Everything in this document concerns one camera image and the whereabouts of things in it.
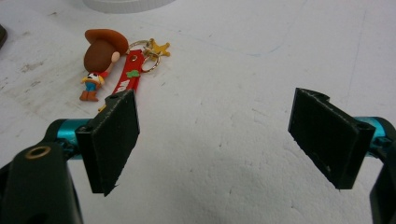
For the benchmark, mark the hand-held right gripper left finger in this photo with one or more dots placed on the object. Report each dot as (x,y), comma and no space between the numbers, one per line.
(109,140)

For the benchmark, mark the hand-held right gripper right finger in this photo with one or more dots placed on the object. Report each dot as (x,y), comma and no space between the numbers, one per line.
(327,133)

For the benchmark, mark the white round container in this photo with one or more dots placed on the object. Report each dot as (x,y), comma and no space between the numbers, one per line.
(127,4)

